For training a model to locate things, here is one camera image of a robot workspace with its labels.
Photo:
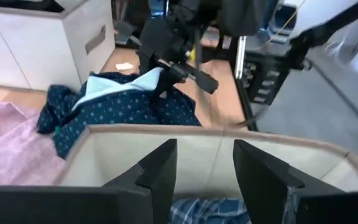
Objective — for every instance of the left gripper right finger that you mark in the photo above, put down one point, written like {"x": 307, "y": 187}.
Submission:
{"x": 259, "y": 180}

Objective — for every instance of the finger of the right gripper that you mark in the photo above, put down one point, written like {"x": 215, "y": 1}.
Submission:
{"x": 197, "y": 77}
{"x": 146, "y": 63}

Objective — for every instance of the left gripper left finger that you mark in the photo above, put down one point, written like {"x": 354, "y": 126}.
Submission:
{"x": 163, "y": 174}

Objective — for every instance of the beige fabric storage bin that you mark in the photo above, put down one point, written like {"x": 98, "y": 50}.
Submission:
{"x": 36, "y": 49}
{"x": 197, "y": 155}

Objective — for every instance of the navy dotted shirt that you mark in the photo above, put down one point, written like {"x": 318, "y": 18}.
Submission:
{"x": 120, "y": 112}

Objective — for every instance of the blue plaid shirt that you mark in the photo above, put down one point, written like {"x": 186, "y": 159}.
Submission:
{"x": 207, "y": 211}

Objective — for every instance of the teal and purple sock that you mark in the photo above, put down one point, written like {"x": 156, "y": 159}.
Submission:
{"x": 56, "y": 130}

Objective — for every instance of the pink shirt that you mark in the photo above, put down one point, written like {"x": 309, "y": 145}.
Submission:
{"x": 11, "y": 146}

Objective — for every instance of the white paper tag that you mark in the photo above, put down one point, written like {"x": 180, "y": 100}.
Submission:
{"x": 124, "y": 66}

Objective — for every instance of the black aluminium table frame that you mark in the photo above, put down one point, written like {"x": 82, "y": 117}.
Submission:
{"x": 250, "y": 121}

